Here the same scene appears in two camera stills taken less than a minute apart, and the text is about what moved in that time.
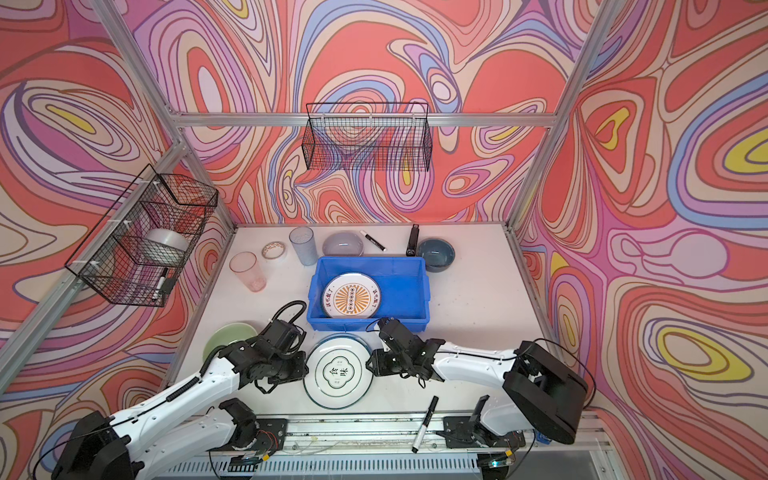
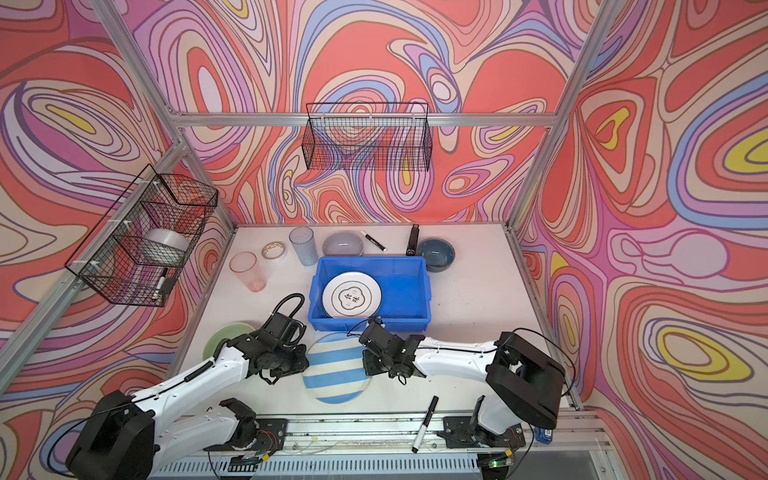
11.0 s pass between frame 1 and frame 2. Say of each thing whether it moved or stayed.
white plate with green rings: moved
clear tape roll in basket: stayed
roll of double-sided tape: stayed
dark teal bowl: stayed
